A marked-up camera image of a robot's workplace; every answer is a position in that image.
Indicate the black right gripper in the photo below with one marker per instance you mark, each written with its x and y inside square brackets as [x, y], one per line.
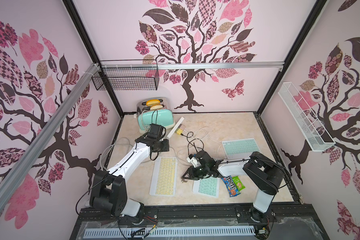
[196, 169]

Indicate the white power strip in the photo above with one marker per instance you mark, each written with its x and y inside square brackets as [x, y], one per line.
[174, 129]

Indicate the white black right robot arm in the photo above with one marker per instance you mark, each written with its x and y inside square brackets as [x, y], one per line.
[266, 174]

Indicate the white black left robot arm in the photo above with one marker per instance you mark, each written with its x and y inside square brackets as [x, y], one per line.
[109, 191]

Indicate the mint green toaster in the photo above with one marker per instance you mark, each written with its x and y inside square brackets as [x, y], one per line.
[154, 111]

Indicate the blue candy bag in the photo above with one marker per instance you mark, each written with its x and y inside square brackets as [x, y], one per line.
[231, 186]

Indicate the green snack packet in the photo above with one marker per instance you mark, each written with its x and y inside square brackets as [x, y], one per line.
[239, 185]

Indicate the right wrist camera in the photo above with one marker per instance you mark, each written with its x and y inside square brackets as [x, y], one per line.
[194, 161]

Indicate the green wireless keyboard centre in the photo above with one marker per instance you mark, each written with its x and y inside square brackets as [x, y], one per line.
[207, 187]

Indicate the green wireless keyboard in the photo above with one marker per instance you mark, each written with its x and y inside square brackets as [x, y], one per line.
[240, 149]
[207, 187]

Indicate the yellow wireless keyboard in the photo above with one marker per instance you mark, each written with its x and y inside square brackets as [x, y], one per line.
[164, 177]

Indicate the green wireless keyboard right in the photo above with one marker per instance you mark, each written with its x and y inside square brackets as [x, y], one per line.
[240, 149]

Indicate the black wire basket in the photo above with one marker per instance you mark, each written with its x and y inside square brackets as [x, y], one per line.
[127, 75]

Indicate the white slotted cable duct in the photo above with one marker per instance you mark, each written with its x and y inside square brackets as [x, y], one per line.
[168, 232]

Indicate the aluminium rail back wall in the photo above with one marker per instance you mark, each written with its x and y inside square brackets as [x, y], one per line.
[190, 66]

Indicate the aluminium rail wall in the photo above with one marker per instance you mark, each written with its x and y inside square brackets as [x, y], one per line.
[190, 66]
[19, 171]

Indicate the white wire shelf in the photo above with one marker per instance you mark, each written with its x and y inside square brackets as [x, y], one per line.
[300, 104]

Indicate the aluminium rail left wall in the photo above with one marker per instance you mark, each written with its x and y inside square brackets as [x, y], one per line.
[19, 171]

